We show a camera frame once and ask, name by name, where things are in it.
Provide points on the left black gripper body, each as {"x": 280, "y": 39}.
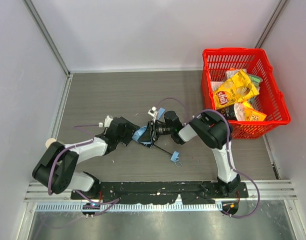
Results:
{"x": 128, "y": 130}

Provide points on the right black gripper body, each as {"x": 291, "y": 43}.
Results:
{"x": 152, "y": 132}

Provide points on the light blue folding umbrella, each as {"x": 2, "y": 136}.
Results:
{"x": 174, "y": 156}

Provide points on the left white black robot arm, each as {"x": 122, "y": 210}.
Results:
{"x": 56, "y": 168}

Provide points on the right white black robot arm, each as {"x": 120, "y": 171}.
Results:
{"x": 214, "y": 131}

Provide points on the green bottle beige cap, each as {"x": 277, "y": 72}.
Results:
{"x": 51, "y": 141}

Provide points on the white red snack packet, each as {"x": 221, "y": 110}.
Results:
{"x": 215, "y": 85}

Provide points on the black snack bag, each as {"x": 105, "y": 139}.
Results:
{"x": 229, "y": 112}

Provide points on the red plastic shopping basket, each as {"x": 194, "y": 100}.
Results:
{"x": 270, "y": 101}

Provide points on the yellow Lays chip bag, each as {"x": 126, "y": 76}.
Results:
{"x": 236, "y": 89}

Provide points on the yellow orange snack bag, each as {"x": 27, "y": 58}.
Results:
{"x": 245, "y": 112}

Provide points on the green snack packet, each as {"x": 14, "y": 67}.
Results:
{"x": 256, "y": 80}

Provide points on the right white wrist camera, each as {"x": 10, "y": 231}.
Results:
{"x": 154, "y": 113}

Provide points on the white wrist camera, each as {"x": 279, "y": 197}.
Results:
{"x": 154, "y": 113}
{"x": 106, "y": 123}

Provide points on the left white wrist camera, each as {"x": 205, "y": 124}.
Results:
{"x": 106, "y": 123}

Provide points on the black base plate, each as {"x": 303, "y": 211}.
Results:
{"x": 159, "y": 192}

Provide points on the aluminium front rail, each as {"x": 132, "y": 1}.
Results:
{"x": 119, "y": 208}

